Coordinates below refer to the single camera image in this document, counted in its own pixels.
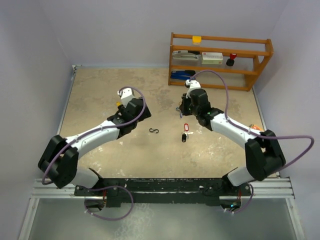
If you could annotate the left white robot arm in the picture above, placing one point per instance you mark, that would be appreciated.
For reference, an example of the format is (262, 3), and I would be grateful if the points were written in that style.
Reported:
(59, 161)

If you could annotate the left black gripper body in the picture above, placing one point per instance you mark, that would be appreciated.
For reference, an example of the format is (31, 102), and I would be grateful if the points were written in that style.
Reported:
(145, 115)

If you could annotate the black S carabiner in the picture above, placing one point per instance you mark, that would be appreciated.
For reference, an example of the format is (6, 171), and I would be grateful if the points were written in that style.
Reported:
(154, 130)

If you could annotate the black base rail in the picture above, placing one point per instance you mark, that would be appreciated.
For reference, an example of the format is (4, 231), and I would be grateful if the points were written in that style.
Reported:
(208, 191)

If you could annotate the red black stamp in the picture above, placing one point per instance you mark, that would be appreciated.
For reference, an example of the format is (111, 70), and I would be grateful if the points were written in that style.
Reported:
(231, 61)

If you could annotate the red key tag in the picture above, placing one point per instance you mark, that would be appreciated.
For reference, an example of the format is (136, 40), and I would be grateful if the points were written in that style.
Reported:
(186, 127)

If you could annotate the yellow lid jar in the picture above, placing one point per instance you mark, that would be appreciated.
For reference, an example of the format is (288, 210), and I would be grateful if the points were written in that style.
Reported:
(196, 40)

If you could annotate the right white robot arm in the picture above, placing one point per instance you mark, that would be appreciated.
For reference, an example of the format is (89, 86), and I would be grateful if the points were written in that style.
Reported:
(263, 154)

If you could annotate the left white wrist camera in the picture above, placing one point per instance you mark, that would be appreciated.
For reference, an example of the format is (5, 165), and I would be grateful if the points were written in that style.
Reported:
(126, 95)

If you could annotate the orange packet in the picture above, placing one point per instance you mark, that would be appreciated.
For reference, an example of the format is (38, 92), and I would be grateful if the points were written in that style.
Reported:
(255, 127)

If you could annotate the white cardboard box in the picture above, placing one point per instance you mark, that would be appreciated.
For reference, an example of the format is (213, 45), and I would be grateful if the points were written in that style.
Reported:
(212, 58)

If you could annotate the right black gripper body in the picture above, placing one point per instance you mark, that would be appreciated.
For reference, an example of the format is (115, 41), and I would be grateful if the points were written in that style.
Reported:
(187, 108)

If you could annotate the wooden shelf rack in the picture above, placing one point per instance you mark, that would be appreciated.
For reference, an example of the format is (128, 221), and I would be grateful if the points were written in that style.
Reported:
(253, 55)

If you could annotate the blue stapler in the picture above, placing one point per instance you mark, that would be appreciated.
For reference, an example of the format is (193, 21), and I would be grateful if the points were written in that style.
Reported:
(182, 74)

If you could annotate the grey stapler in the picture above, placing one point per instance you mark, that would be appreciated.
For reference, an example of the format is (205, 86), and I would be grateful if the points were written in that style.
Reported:
(186, 55)

